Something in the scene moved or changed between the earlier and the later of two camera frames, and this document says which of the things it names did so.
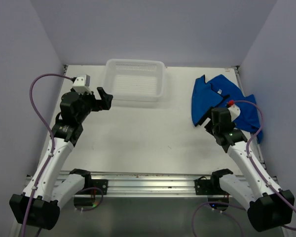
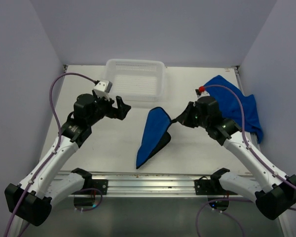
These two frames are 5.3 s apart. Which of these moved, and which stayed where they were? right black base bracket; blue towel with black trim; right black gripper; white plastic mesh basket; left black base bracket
Moved: blue towel with black trim; right black gripper
Stayed: white plastic mesh basket; right black base bracket; left black base bracket
